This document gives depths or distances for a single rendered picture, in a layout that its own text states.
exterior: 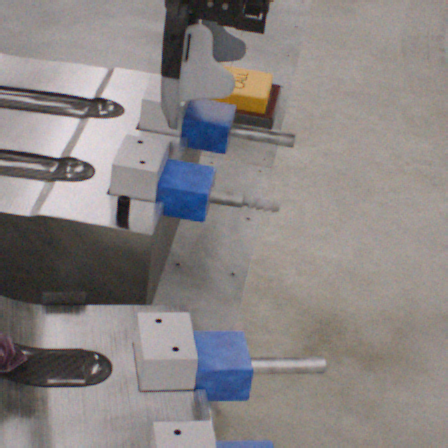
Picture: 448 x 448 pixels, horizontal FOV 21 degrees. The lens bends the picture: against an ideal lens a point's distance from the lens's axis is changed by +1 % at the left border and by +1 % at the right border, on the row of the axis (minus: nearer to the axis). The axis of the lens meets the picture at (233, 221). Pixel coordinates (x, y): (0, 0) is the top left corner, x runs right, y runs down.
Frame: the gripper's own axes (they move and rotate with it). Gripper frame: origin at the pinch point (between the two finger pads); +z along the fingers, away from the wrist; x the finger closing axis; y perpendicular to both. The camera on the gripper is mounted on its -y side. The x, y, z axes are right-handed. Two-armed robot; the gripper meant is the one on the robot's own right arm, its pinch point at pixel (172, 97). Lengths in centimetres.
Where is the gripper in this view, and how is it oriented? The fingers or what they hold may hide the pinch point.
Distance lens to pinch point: 104.7
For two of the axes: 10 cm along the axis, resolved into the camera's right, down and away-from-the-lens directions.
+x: 1.4, -5.2, 8.4
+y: 9.8, 1.7, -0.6
